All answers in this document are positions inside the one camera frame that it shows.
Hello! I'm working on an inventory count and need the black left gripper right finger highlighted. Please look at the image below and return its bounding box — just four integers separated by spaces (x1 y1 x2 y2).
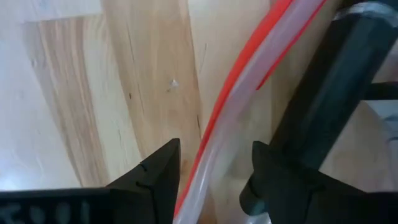
252 141 398 224

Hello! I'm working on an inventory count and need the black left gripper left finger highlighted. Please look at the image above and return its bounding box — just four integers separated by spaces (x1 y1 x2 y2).
0 138 182 224

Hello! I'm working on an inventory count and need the red white brush handle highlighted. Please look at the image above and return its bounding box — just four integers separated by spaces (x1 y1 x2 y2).
172 0 327 224

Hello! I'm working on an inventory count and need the black handled dish brush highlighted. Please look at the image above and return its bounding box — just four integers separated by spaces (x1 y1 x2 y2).
239 0 398 217

